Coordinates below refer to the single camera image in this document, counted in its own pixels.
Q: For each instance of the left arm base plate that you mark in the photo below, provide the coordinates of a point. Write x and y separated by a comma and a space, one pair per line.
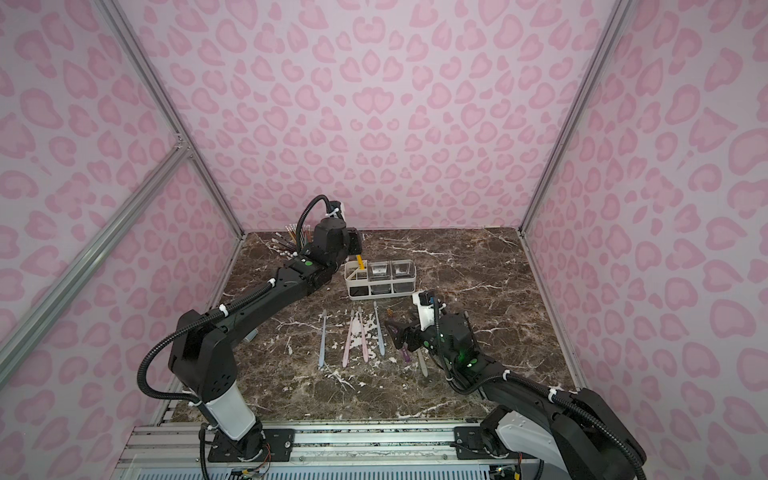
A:
254, 447

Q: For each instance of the cream toothbrush holder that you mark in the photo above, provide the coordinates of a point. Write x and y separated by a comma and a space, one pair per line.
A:
380, 280

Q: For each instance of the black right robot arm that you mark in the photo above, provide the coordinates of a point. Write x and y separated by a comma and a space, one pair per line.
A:
589, 440

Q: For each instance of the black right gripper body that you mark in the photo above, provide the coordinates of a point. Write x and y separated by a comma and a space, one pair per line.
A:
414, 334

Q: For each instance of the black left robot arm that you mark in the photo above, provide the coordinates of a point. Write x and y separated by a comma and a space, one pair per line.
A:
202, 346

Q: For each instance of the aluminium frame rail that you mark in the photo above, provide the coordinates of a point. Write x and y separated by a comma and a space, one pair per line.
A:
400, 449

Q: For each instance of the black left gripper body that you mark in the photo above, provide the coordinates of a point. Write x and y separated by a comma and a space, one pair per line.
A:
351, 245

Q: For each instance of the coloured pencils bunch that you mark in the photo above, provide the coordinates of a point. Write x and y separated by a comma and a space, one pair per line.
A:
291, 240

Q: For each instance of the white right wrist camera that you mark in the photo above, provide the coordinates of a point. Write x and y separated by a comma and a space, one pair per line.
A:
427, 303

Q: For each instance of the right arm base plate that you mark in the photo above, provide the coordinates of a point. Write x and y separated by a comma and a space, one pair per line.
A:
469, 445

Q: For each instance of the pale pink toothbrush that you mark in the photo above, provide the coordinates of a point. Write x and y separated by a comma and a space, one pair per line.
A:
348, 341

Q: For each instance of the grey blue toothbrush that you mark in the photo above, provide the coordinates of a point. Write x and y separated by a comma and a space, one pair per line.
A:
380, 337

